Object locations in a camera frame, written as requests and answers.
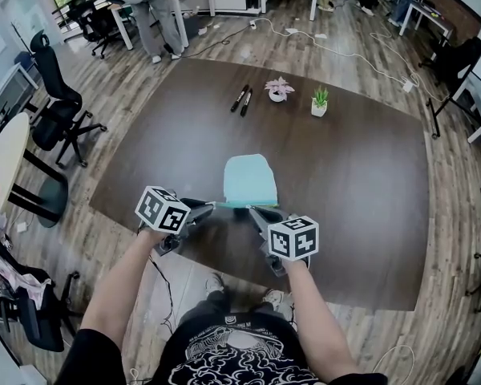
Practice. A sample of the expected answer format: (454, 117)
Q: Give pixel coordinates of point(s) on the small white floor adapter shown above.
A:
(22, 227)

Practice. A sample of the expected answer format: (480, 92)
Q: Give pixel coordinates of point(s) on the person's left white shoe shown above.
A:
(214, 283)

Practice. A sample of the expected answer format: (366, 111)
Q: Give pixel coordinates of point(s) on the person's dark trousers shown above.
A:
(208, 307)

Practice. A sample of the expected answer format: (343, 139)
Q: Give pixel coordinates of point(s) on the black high-back office chair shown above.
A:
(60, 102)

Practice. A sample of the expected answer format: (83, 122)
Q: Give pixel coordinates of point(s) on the black marker pen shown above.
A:
(246, 102)
(239, 98)

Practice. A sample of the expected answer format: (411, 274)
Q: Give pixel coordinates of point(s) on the black swivel chair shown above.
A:
(92, 22)

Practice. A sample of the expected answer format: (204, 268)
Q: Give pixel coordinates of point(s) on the person's right forearm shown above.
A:
(320, 319)

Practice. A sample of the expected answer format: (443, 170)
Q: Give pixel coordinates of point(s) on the black padded office chair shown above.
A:
(457, 62)

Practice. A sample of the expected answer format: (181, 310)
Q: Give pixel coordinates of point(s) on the person's black printed t-shirt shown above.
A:
(240, 355)

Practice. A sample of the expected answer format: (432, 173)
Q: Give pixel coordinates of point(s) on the pink plant in white pot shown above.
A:
(280, 92)

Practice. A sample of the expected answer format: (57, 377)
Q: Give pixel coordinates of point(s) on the person's left forearm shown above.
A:
(116, 295)

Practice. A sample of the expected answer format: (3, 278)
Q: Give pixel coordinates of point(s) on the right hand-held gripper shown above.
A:
(292, 241)

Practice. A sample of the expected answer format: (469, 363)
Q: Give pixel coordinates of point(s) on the person's white shoe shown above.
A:
(214, 283)
(274, 297)

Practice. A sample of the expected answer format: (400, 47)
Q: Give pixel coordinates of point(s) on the person's right white shoe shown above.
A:
(274, 297)

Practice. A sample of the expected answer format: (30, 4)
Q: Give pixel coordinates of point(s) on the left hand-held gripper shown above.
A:
(160, 211)

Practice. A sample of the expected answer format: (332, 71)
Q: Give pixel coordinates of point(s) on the cream round table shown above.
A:
(6, 159)

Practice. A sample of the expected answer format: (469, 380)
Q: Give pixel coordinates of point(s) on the white power strip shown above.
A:
(253, 24)
(407, 85)

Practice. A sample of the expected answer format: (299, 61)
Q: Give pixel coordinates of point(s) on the light blue pencil pouch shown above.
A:
(250, 179)

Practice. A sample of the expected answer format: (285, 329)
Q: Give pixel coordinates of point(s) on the green plant in white pot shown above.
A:
(319, 106)

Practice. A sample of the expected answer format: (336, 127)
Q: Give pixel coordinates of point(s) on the white paper scrap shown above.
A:
(291, 31)
(321, 36)

